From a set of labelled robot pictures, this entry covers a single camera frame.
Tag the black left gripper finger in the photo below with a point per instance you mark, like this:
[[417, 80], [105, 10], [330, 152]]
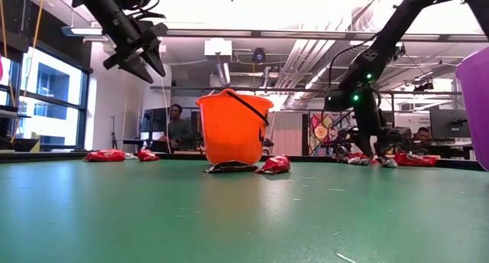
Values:
[[135, 66], [154, 58]]

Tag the dark computer monitor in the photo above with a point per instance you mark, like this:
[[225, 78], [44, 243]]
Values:
[[451, 123], [156, 121]]

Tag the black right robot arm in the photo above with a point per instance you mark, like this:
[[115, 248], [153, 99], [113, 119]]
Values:
[[397, 26]]

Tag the black horizontal rig rail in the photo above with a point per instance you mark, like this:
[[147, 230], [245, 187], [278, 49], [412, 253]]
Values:
[[183, 88]]

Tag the person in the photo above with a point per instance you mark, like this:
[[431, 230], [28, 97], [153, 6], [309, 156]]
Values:
[[422, 135], [179, 129]]

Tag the white ceiling box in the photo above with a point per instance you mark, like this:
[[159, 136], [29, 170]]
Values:
[[217, 47]]

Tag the large glass window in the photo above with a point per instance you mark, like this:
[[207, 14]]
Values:
[[53, 102]]

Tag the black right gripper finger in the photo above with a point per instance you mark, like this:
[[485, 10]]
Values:
[[380, 146], [366, 148]]

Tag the purple halloween bucket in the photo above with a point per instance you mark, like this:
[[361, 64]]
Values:
[[475, 110]]

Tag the thin black tripod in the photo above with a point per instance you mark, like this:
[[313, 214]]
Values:
[[114, 135]]

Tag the grey overhead beam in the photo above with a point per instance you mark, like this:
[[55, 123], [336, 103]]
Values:
[[267, 33]]

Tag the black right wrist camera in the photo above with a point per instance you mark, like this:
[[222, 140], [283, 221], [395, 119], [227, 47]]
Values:
[[338, 100]]

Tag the black table frame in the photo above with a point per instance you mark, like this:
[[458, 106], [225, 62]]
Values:
[[30, 158]]

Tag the silver ceiling ducts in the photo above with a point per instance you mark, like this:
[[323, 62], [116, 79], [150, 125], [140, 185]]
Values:
[[305, 64]]

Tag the orange halloween bucket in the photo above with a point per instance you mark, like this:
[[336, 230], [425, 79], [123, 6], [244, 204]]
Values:
[[229, 133]]

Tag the round black ceiling camera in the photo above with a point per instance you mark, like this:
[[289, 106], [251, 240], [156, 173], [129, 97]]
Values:
[[259, 55]]

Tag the colourful patterned quilt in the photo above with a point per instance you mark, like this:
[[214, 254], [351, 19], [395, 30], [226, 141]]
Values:
[[321, 133]]

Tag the red wrapper candy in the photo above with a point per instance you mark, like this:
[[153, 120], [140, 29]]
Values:
[[148, 156], [353, 158], [105, 156], [275, 164], [416, 160]]

